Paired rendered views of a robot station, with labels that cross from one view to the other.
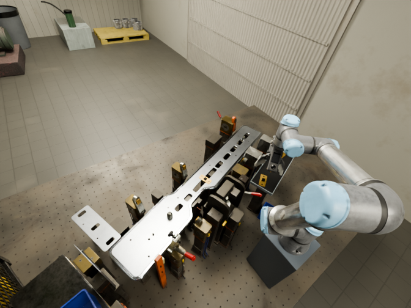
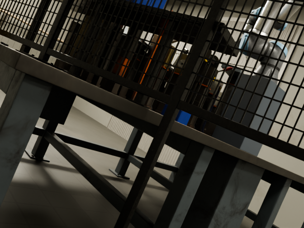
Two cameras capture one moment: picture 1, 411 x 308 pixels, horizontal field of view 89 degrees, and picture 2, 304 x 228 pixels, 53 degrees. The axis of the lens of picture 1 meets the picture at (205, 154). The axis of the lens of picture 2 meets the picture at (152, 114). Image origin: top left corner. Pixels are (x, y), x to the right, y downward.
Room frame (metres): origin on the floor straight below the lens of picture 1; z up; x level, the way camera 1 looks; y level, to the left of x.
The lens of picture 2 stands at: (-1.30, 0.02, 0.70)
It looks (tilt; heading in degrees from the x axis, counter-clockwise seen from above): 1 degrees down; 0
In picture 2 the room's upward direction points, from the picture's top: 24 degrees clockwise
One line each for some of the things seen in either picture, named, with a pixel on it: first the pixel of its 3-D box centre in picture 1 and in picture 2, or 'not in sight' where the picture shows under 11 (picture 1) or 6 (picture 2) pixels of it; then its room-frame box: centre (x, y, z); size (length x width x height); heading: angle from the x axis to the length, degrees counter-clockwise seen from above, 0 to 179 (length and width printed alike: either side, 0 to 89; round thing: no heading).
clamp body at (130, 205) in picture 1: (136, 214); not in sight; (0.58, 0.38, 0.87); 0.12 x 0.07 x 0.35; 60
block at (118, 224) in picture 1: (122, 234); not in sight; (0.46, 0.43, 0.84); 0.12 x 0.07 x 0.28; 60
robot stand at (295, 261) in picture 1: (278, 253); (248, 114); (0.45, -0.49, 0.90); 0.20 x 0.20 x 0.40; 41
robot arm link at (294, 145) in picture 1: (295, 143); (261, 16); (0.67, -0.37, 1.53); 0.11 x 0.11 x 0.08; 0
